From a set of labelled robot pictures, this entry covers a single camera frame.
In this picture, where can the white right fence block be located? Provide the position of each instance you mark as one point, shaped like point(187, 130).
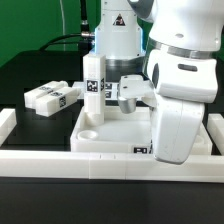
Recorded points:
point(215, 127)

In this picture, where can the white desk top tray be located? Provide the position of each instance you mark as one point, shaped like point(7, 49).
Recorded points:
point(124, 133)

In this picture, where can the white fence block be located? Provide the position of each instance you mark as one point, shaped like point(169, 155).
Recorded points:
point(7, 123)
point(215, 127)

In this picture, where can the white left fence block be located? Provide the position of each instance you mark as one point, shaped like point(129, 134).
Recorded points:
point(7, 123)

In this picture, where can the marker tag sheet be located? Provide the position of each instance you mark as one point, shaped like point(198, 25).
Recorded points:
point(110, 90)

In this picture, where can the white front fence bar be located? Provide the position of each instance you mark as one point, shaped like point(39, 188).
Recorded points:
point(50, 164)

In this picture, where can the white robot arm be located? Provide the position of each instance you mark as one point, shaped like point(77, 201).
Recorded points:
point(181, 72)

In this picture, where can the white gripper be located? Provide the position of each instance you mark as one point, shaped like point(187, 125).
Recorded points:
point(174, 122)

